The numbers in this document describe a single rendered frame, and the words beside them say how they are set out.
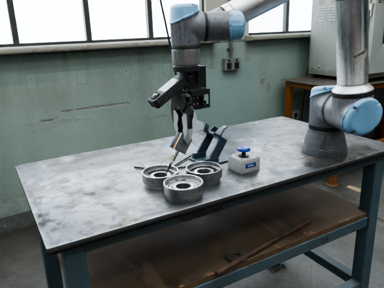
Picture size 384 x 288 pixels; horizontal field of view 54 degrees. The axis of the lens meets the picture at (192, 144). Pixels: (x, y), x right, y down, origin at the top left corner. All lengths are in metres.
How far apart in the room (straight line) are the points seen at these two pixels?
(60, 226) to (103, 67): 1.78
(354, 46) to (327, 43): 2.17
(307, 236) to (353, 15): 0.70
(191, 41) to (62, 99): 1.68
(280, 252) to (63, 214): 0.68
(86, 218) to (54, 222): 0.07
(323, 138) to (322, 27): 2.13
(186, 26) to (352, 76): 0.50
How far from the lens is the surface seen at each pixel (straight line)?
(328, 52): 3.32
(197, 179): 1.03
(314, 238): 1.39
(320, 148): 1.33
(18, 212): 2.73
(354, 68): 1.17
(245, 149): 1.15
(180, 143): 1.04
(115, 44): 2.54
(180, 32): 0.98
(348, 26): 1.16
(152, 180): 1.04
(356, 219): 1.53
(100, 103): 2.63
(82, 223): 0.93
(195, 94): 1.01
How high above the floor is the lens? 1.23
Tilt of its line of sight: 17 degrees down
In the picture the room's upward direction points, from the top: 2 degrees counter-clockwise
